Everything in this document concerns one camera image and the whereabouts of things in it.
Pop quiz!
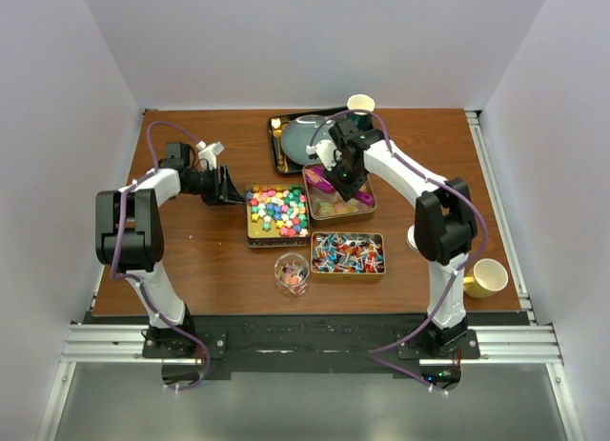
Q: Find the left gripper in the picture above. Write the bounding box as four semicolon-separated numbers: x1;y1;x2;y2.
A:
184;164;245;206

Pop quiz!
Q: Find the purple plastic scoop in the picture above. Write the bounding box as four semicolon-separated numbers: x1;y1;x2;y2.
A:
304;166;375;206

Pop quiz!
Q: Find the gold tin of star candies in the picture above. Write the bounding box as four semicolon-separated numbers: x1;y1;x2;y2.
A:
245;184;312;249

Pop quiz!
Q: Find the clear glass jar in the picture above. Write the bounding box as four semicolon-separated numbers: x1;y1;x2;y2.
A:
274;252;310;298

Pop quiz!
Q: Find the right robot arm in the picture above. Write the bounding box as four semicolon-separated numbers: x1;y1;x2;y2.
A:
315;116;482;358

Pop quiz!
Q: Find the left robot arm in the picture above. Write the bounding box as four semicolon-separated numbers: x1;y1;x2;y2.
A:
95;141;244;357

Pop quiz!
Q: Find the tin of gummy candies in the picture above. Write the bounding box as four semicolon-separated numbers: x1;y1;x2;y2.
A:
302;164;376;226

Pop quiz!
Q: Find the dark green cup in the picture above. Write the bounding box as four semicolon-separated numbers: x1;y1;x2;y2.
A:
347;93;376;131

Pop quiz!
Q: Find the blue ceramic plate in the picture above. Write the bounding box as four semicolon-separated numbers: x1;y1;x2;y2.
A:
280;114;330;166

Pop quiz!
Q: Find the gold spoon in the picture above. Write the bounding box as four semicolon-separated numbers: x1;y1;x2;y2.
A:
271;118;287;172

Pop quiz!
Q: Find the tin of lollipops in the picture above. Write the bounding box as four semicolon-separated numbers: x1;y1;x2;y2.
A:
310;231;387;283

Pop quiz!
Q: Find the silver jar lid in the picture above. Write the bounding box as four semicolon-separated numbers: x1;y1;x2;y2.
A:
406;225;418;252

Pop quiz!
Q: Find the black serving tray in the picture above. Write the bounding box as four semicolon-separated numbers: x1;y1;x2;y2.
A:
267;107;347;174

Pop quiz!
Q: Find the yellow mug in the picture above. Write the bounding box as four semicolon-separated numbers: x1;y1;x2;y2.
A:
463;258;509;299

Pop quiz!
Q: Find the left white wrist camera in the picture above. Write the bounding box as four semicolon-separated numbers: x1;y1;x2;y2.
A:
195;141;224;170

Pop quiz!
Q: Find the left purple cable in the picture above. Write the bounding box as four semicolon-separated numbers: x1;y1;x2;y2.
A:
109;120;214;391

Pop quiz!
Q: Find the purple cable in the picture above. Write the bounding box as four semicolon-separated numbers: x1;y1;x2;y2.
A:
309;109;491;392
109;120;214;391

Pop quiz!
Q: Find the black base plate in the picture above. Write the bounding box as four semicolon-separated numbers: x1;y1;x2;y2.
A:
142;314;480;383

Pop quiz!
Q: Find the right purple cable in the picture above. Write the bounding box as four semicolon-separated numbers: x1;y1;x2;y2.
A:
309;109;491;392

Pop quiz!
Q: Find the aluminium frame rail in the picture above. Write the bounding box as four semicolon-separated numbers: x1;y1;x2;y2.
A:
35;316;585;441

